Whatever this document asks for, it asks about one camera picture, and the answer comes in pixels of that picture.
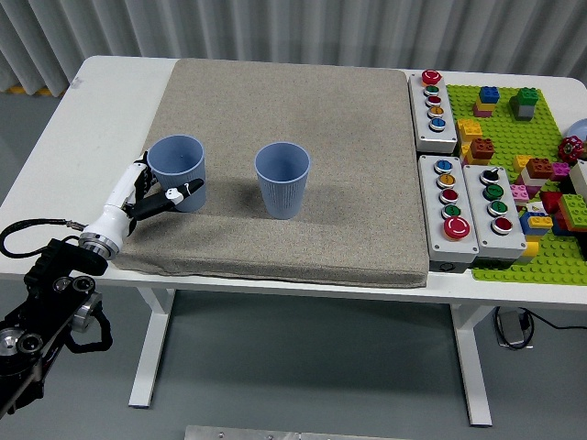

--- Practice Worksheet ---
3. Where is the grey box with black knob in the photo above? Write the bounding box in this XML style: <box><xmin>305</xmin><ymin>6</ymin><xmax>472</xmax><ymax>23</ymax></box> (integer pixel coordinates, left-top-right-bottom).
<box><xmin>461</xmin><ymin>163</ymin><xmax>527</xmax><ymax>270</ymax></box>

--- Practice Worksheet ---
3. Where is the grey five-button control box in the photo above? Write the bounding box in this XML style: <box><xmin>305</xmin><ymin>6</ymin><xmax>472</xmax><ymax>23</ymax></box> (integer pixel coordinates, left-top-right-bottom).
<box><xmin>407</xmin><ymin>69</ymin><xmax>460</xmax><ymax>155</ymax></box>
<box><xmin>417</xmin><ymin>154</ymin><xmax>481</xmax><ymax>266</ymax></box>

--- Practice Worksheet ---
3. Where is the black power cable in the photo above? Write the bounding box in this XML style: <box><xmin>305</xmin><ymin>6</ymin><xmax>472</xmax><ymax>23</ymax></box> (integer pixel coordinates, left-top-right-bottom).
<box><xmin>493</xmin><ymin>305</ymin><xmax>587</xmax><ymax>352</ymax></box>

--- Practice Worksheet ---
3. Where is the green orange brick stack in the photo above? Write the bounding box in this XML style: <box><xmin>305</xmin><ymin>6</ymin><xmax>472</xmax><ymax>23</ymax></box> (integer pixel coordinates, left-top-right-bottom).
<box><xmin>552</xmin><ymin>192</ymin><xmax>587</xmax><ymax>236</ymax></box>

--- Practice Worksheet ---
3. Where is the green grey brick stack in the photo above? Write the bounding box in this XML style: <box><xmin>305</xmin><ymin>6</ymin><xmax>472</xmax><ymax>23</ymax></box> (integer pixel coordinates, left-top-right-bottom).
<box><xmin>507</xmin><ymin>86</ymin><xmax>539</xmax><ymax>122</ymax></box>

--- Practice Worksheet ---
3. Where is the grey power adapter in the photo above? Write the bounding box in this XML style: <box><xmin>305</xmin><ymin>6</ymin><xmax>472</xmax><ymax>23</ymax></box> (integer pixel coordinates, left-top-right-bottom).
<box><xmin>497</xmin><ymin>310</ymin><xmax>528</xmax><ymax>349</ymax></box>

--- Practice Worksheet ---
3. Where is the grey-brown fabric mat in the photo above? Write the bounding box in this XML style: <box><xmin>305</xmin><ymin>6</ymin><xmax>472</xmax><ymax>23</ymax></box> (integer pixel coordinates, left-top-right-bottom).
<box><xmin>104</xmin><ymin>58</ymin><xmax>430</xmax><ymax>290</ymax></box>

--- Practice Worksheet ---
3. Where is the white box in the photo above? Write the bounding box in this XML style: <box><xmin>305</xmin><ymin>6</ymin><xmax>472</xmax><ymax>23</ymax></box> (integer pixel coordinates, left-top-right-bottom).
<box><xmin>567</xmin><ymin>159</ymin><xmax>587</xmax><ymax>196</ymax></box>

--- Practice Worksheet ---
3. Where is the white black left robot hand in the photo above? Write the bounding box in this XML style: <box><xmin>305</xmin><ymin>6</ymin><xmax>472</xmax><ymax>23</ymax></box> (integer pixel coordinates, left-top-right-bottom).
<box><xmin>86</xmin><ymin>152</ymin><xmax>205</xmax><ymax>241</ymax></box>

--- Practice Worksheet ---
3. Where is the grey-white pleated curtain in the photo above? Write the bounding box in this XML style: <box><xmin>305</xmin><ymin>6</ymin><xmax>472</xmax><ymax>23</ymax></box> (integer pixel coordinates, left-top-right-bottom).
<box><xmin>0</xmin><ymin>0</ymin><xmax>587</xmax><ymax>97</ymax></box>

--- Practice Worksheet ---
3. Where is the white table leg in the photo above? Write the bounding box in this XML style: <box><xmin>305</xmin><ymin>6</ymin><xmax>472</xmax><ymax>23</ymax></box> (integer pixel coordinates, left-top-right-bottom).
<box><xmin>449</xmin><ymin>304</ymin><xmax>494</xmax><ymax>427</ymax></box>
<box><xmin>127</xmin><ymin>287</ymin><xmax>176</xmax><ymax>410</ymax></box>

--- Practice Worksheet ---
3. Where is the brown brick on yellow bricks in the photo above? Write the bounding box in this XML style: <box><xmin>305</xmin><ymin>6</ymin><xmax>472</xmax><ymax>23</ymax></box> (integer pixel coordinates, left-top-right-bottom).
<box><xmin>460</xmin><ymin>137</ymin><xmax>496</xmax><ymax>166</ymax></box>

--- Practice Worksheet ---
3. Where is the blue yellow pink brick stack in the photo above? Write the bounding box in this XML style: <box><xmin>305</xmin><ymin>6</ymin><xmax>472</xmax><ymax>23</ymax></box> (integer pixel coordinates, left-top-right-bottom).
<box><xmin>472</xmin><ymin>85</ymin><xmax>501</xmax><ymax>117</ymax></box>

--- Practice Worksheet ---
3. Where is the pale blue dome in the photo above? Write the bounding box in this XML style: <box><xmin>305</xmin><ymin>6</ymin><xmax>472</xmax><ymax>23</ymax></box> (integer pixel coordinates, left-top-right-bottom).
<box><xmin>563</xmin><ymin>117</ymin><xmax>587</xmax><ymax>144</ymax></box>

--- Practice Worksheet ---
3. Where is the brown brick on white brick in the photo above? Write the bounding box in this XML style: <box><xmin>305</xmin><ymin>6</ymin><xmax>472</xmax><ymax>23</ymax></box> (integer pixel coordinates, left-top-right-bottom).
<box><xmin>520</xmin><ymin>157</ymin><xmax>555</xmax><ymax>187</ymax></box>

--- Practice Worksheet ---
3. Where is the yellow round-end brick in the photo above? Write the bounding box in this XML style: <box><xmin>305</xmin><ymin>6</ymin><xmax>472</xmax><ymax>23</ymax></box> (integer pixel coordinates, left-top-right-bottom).
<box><xmin>517</xmin><ymin>240</ymin><xmax>539</xmax><ymax>265</ymax></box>

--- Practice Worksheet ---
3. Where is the pink brick on white brick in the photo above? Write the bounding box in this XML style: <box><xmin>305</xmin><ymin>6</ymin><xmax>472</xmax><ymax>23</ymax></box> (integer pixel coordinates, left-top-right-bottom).
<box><xmin>509</xmin><ymin>182</ymin><xmax>533</xmax><ymax>205</ymax></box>

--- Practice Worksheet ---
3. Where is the blue ribbed plastic cup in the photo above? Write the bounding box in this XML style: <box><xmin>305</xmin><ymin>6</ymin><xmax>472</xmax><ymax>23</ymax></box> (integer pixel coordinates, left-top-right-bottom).
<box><xmin>254</xmin><ymin>141</ymin><xmax>312</xmax><ymax>221</ymax></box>
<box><xmin>147</xmin><ymin>134</ymin><xmax>207</xmax><ymax>214</ymax></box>

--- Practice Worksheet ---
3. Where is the green building baseplate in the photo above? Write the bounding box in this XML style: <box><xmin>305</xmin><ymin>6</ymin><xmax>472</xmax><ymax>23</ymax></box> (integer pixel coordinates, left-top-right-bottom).
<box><xmin>445</xmin><ymin>83</ymin><xmax>587</xmax><ymax>286</ymax></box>

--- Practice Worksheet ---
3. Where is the red brick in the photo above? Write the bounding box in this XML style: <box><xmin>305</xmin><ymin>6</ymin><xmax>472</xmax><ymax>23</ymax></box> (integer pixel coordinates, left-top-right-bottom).
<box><xmin>538</xmin><ymin>191</ymin><xmax>563</xmax><ymax>215</ymax></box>

